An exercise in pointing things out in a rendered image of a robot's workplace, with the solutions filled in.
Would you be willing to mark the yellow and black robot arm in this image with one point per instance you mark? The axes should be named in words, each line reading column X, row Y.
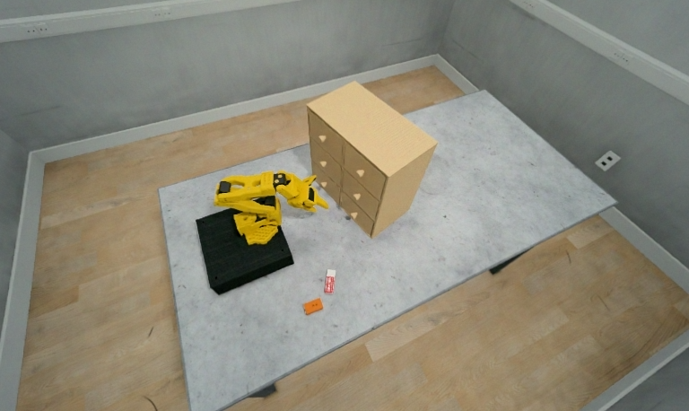
column 257, row 215

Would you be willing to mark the tan wooden chest of drawers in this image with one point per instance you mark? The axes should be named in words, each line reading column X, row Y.
column 393, row 144

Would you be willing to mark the red and white eraser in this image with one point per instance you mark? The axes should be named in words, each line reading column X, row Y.
column 330, row 281

